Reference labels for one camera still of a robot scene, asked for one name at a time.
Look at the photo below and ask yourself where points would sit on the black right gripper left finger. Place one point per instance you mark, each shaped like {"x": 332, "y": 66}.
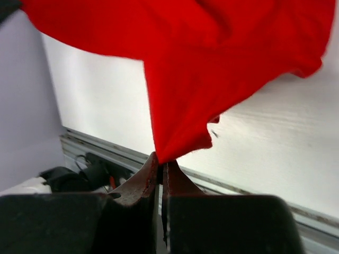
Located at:
{"x": 121, "y": 221}

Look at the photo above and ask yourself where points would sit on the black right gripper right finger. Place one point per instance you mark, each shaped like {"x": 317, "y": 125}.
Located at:
{"x": 196, "y": 222}

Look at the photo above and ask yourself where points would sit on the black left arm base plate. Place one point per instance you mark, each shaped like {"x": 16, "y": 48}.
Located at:
{"x": 94, "y": 173}

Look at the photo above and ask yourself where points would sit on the red t shirt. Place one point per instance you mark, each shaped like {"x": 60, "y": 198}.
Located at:
{"x": 200, "y": 57}

